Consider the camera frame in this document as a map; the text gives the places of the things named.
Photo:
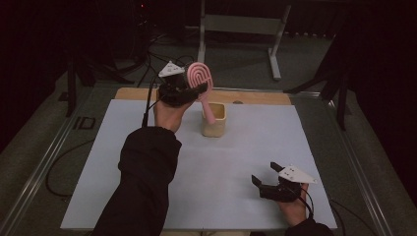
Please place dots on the white table mat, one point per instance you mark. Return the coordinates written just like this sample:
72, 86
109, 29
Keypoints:
229, 177

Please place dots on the person's right hand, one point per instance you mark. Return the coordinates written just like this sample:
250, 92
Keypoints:
293, 211

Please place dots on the beige square cup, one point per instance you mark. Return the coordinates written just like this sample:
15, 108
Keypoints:
218, 129

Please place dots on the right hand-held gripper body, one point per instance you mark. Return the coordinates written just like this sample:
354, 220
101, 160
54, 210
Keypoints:
278, 193

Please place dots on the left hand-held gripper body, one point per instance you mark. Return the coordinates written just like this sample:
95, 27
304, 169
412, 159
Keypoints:
173, 93

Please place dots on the white metal stand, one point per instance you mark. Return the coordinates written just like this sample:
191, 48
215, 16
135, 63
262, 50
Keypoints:
242, 24

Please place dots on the black stand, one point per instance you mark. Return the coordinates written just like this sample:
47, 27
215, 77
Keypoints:
341, 98
71, 85

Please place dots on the pink slotted spatula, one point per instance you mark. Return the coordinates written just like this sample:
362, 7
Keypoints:
199, 75

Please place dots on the aluminium rail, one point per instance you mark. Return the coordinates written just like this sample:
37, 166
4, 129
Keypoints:
357, 170
39, 170

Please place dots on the person's left hand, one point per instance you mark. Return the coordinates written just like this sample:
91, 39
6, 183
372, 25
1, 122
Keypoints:
168, 116

